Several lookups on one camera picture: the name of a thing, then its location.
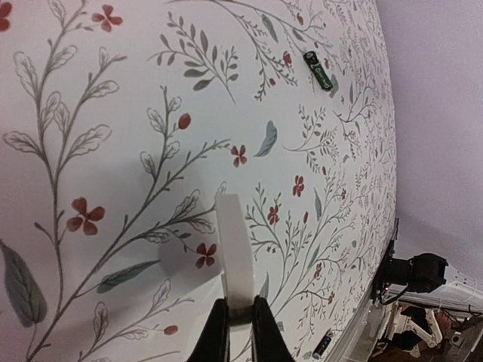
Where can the white battery cover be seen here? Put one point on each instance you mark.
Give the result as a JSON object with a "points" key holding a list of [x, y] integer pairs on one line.
{"points": [[238, 261]]}

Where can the floral patterned table mat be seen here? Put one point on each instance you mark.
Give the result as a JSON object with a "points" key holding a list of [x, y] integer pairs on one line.
{"points": [[121, 121]]}

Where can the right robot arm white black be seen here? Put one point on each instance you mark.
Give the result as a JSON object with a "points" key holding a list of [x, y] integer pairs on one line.
{"points": [[429, 302]]}

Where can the black battery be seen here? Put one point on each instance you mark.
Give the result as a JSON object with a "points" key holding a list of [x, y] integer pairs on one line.
{"points": [[323, 344], [316, 68]]}

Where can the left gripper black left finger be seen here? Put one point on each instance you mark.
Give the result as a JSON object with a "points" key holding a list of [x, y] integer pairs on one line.
{"points": [[213, 342]]}

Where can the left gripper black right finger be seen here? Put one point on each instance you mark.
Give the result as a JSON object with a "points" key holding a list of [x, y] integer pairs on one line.
{"points": [[267, 344]]}

